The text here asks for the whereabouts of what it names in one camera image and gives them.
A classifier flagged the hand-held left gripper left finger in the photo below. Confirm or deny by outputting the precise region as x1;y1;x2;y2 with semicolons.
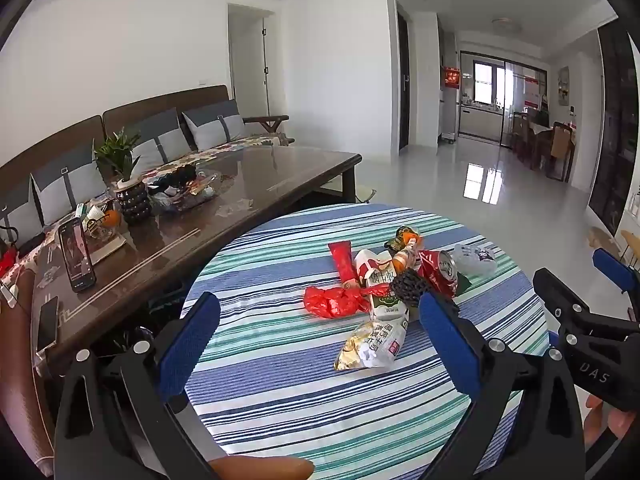
54;291;231;480

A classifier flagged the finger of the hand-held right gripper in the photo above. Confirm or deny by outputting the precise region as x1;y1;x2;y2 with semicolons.
532;267;640;342
592;248;640;295

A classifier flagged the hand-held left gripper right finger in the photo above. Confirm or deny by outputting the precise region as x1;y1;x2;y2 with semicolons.
418;290;586;480

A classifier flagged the black foam mesh sleeve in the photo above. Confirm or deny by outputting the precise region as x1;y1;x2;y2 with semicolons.
390;269;433;308

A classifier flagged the green white snack packet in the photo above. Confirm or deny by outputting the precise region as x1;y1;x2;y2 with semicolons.
369;290;410;323

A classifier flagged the gold white snack packet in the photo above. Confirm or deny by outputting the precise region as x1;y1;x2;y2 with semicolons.
334;319;407;372

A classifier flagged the red soda can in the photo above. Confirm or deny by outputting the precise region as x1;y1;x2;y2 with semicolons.
417;250;460;297

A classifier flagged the clear plastic bag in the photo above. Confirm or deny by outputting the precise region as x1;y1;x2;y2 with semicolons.
452;242;498;277

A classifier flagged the orange snack packet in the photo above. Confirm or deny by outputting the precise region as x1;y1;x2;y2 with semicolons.
392;240;421;273

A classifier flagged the dark yellow wrapper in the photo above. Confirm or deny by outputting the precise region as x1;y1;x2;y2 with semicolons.
385;226;421;251

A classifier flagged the red plastic bag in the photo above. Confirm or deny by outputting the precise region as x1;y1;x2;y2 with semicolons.
303;282;391;320

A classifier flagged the long red snack packet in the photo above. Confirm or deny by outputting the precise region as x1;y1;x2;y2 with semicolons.
328;241;363;291

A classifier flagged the person's right hand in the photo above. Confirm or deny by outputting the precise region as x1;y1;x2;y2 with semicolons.
584;394;638;453

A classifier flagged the person's left hand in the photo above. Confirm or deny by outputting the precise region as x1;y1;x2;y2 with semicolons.
209;457;316;480

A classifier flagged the beige floor rug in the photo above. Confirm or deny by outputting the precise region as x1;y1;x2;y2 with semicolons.
587;227;621;248

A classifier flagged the striped tablecloth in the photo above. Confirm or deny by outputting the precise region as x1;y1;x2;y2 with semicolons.
180;203;551;480

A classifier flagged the wooden dining chair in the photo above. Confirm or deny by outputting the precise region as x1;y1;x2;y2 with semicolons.
510;112;532;161
546;122;574;183

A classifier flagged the black glass cabinet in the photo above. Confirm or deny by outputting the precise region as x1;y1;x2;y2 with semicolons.
587;25;640;236

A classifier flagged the black smartphone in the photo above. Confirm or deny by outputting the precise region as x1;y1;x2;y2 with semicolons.
36;296;60;356

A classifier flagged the smartphone on stand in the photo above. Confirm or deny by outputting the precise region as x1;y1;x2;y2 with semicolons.
57;217;96;293

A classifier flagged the brown coffee table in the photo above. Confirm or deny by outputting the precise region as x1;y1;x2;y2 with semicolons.
31;144;363;376

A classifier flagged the glass fruit tray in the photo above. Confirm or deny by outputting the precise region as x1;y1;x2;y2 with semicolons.
147;167;223;213

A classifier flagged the potted plant black pot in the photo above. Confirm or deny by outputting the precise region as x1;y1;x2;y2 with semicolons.
94;127;151;226

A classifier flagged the dining table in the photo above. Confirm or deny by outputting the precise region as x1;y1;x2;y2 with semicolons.
529;120;576;171

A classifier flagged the brown leather seat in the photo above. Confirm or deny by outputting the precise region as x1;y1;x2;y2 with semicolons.
0;270;56;477

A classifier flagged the white kitchen counter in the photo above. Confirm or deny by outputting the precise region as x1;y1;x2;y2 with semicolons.
459;104;502;137

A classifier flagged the floral sofa cover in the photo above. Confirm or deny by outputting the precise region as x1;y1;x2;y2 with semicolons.
137;131;296;178

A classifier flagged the brown wooden sofa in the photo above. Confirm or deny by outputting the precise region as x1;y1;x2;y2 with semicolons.
0;85;296;291

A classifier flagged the dark wooden door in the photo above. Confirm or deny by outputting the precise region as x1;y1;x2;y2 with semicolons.
397;2;412;153

